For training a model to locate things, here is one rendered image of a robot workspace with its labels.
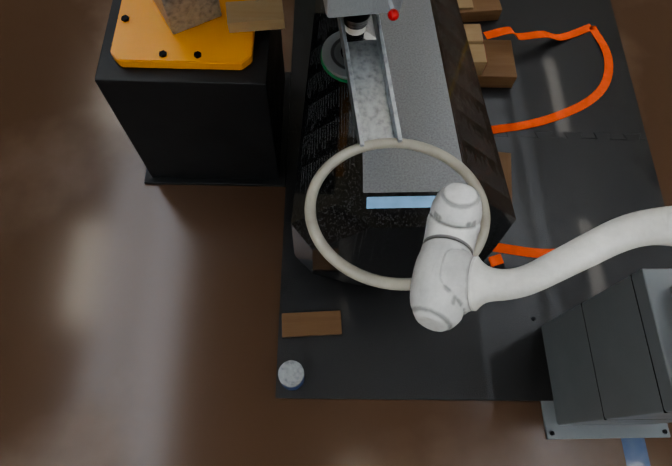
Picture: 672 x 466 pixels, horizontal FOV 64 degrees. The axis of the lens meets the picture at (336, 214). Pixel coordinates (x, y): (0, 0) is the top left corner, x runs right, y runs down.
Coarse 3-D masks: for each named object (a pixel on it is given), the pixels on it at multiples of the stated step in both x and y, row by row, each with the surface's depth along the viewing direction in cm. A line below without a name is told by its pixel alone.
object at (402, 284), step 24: (384, 144) 156; (408, 144) 155; (456, 168) 151; (312, 192) 145; (480, 192) 145; (312, 216) 140; (312, 240) 137; (480, 240) 136; (336, 264) 132; (384, 288) 130; (408, 288) 129
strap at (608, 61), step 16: (496, 32) 271; (512, 32) 272; (528, 32) 284; (544, 32) 286; (576, 32) 298; (592, 32) 299; (608, 48) 294; (608, 64) 290; (608, 80) 286; (592, 96) 281; (560, 112) 276; (576, 112) 277; (496, 128) 271; (512, 128) 272; (528, 128) 272; (528, 256) 244
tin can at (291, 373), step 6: (282, 366) 209; (288, 366) 209; (294, 366) 209; (300, 366) 209; (282, 372) 208; (288, 372) 208; (294, 372) 208; (300, 372) 208; (282, 378) 207; (288, 378) 207; (294, 378) 207; (300, 378) 207; (282, 384) 211; (288, 384) 206; (294, 384) 206; (300, 384) 212
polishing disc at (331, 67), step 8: (336, 32) 188; (328, 40) 187; (336, 40) 187; (328, 48) 185; (336, 48) 185; (328, 56) 184; (336, 56) 184; (328, 64) 183; (336, 64) 183; (344, 64) 183; (336, 72) 181; (344, 72) 181
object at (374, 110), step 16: (352, 48) 165; (368, 48) 166; (384, 48) 161; (352, 64) 164; (368, 64) 164; (384, 64) 160; (352, 80) 158; (368, 80) 163; (384, 80) 163; (352, 96) 157; (368, 96) 162; (384, 96) 162; (352, 112) 160; (368, 112) 160; (384, 112) 161; (368, 128) 159; (384, 128) 159
